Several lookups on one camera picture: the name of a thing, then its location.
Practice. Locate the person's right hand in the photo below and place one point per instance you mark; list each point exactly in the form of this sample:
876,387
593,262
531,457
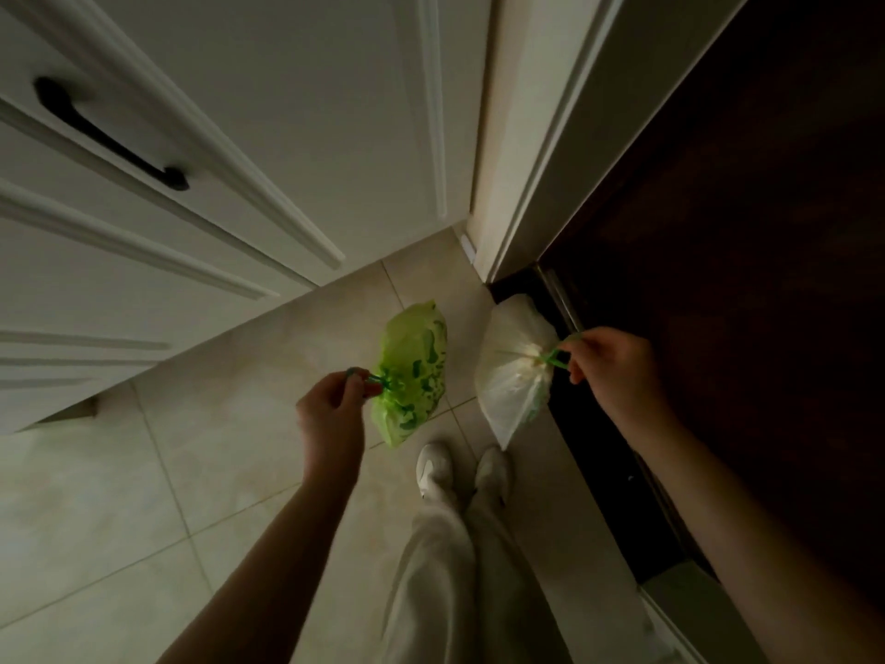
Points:
615,380

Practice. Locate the person's left hand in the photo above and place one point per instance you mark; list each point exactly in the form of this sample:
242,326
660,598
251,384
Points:
333,421

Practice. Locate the person's right fingers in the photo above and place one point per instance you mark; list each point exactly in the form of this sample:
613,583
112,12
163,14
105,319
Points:
575,356

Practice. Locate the person's left fingers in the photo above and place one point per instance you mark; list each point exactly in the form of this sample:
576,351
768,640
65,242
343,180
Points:
359,385

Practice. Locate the green plastic garbage bag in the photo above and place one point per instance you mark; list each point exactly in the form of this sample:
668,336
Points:
411,373

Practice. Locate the white plastic garbage bag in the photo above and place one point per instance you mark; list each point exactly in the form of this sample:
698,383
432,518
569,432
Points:
513,373

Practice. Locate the person's right forearm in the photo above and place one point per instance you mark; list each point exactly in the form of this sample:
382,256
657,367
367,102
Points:
753,546

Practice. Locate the person's left forearm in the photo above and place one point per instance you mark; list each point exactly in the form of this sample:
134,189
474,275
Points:
269,580

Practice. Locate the person's left white shoe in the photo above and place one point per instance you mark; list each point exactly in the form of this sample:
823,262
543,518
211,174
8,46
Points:
434,471

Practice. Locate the person's white shoe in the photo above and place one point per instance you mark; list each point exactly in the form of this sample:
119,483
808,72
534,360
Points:
492,475
434,471

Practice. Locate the person's right white shoe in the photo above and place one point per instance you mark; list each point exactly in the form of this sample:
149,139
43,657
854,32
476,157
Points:
492,475

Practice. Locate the dark brown door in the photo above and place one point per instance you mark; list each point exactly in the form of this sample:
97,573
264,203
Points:
747,255

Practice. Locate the person's light trousers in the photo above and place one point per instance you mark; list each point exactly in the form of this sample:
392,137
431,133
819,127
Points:
463,580

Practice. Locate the white door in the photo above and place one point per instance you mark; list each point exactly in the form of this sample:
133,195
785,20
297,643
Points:
332,117

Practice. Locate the white cabinet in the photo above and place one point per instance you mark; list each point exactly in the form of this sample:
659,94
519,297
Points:
138,200

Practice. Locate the white door frame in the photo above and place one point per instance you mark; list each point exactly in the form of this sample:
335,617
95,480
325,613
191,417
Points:
546,131

